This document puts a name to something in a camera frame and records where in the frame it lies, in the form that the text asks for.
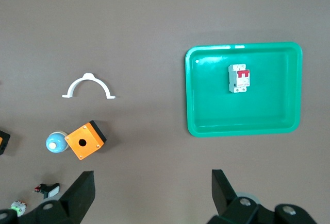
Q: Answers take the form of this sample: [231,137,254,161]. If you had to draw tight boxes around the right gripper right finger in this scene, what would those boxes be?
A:
[207,168,317,224]

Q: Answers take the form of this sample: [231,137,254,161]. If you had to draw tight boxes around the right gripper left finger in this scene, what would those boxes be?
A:
[0,170,96,224]

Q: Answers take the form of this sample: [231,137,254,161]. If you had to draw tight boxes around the white red circuit breaker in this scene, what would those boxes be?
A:
[228,63,251,94]

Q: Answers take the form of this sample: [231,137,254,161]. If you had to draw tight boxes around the blue dome buzzer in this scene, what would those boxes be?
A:
[45,131,69,154]

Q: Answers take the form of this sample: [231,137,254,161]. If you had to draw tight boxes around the green plastic tray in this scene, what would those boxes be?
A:
[185,41,303,138]

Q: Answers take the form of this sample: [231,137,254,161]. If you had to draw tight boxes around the small white pipe clamp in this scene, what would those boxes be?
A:
[61,73,117,100]

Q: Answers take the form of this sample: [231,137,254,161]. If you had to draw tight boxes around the black red-tipped switch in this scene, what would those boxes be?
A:
[32,182,61,199]

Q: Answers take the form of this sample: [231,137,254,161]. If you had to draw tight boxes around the green white button switch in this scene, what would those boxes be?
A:
[10,200,27,217]

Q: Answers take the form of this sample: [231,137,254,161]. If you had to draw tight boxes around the orange push-button enclosure box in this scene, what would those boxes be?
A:
[0,130,11,156]
[64,120,107,161]

